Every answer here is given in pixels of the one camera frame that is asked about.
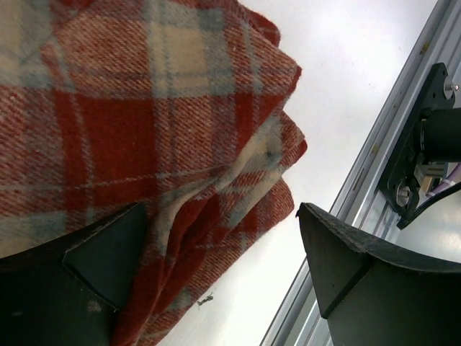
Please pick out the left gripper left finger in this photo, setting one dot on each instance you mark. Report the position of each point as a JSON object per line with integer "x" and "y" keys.
{"x": 69, "y": 291}

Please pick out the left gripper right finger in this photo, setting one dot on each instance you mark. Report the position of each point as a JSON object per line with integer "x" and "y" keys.
{"x": 373, "y": 292}

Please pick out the red plaid skirt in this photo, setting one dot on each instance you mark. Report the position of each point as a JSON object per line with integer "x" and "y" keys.
{"x": 178, "y": 105}

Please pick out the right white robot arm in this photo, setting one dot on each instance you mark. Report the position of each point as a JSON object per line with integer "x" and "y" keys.
{"x": 440, "y": 136}

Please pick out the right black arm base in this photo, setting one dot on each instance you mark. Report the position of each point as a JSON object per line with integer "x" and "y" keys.
{"x": 401, "y": 180}

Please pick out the aluminium rail frame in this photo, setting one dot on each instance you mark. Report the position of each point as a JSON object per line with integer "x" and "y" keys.
{"x": 359, "y": 202}

